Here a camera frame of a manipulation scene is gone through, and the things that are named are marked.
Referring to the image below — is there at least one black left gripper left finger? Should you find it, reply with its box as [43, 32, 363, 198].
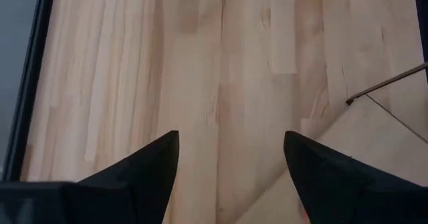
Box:
[63, 130, 180, 224]

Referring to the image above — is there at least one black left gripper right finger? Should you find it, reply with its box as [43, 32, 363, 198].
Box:
[283, 130, 428, 224]

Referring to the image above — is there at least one wooden board tray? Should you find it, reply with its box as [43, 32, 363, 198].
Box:
[217, 62, 428, 224]

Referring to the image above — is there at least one black aluminium table frame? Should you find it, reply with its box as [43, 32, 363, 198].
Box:
[2, 0, 57, 182]

